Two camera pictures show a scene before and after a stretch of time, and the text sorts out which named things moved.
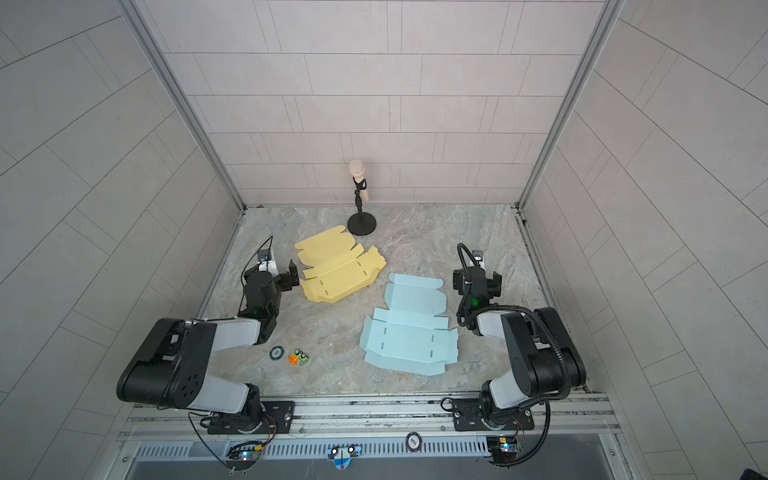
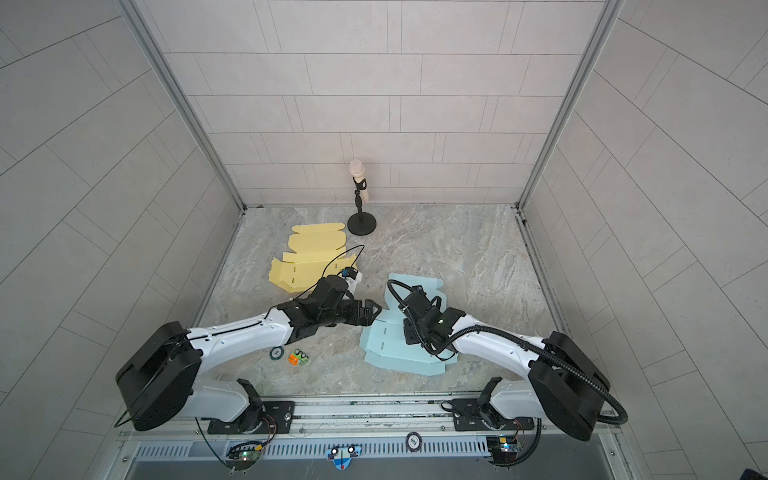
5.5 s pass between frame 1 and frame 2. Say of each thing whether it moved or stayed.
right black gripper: moved
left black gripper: moved
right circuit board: stayed
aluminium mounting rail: stayed
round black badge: stayed
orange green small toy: stayed
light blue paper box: stayed
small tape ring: stayed
